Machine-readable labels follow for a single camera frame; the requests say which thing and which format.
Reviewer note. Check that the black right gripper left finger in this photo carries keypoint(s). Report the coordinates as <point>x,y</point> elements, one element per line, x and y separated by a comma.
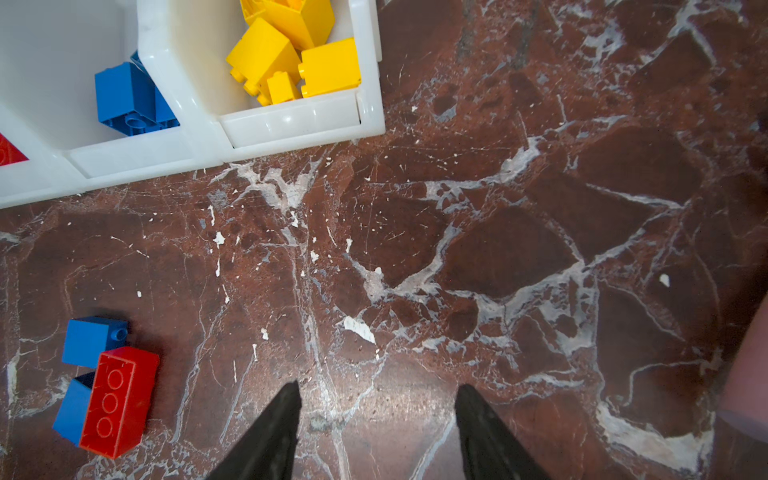
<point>267,449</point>

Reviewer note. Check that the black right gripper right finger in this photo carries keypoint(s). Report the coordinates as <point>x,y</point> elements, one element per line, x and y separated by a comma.
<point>488,447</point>

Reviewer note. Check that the long red lego brick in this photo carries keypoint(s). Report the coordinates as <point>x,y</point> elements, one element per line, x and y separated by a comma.
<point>120,401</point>

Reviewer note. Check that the blue lego brick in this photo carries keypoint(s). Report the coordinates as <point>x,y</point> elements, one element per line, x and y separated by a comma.
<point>87,338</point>
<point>70,419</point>
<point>129,102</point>

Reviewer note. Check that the left white bin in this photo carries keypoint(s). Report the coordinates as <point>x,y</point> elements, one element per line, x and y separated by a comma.
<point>30,170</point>

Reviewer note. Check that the white bin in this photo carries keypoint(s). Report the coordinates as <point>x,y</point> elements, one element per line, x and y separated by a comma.
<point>30,170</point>
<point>50,54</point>
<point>183,45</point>

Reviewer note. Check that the small yellow lego brick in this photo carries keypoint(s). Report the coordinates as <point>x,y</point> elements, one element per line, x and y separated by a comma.
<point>277,89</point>

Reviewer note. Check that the yellow lego brick in bin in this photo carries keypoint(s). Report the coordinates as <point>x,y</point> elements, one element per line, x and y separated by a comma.
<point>262,51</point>

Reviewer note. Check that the right white bin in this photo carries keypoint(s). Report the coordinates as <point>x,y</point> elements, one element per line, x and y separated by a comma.
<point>183,45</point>

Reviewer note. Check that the middle white bin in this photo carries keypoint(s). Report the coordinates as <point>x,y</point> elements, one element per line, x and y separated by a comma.
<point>50,54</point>

